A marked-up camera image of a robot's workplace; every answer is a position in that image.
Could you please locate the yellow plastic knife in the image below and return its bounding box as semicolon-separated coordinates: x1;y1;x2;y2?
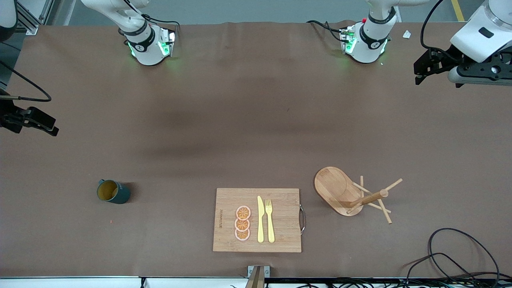
257;196;265;244

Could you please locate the wooden mug tree stand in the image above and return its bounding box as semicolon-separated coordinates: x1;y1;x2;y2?
314;166;403;224

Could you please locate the aluminium frame profile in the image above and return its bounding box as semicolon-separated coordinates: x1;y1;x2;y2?
16;0;54;36

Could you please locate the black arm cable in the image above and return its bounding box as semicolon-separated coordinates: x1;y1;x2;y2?
0;60;52;103
420;0;454;60

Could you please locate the black right base cable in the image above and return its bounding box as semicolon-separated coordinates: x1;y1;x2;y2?
122;0;179;28

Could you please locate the black left base cable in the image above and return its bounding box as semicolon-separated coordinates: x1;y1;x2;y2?
306;20;345;42

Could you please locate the black looped cable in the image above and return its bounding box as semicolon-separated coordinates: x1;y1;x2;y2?
427;228;500;280

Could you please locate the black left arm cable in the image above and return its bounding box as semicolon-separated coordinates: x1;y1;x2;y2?
420;0;454;60

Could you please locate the black base cable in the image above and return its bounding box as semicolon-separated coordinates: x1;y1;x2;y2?
306;20;345;42
122;0;179;28

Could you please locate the metal bracket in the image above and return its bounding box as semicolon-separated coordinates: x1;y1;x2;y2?
247;265;271;288

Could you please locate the wooden cutting board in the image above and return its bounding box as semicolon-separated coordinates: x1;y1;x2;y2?
212;188;306;253

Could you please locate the yellow plastic fork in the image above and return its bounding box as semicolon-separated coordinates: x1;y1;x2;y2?
265;199;276;244

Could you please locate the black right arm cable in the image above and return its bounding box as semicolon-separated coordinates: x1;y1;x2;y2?
0;60;52;103

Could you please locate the dark green cup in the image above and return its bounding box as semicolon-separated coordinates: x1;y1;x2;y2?
96;179;131;205

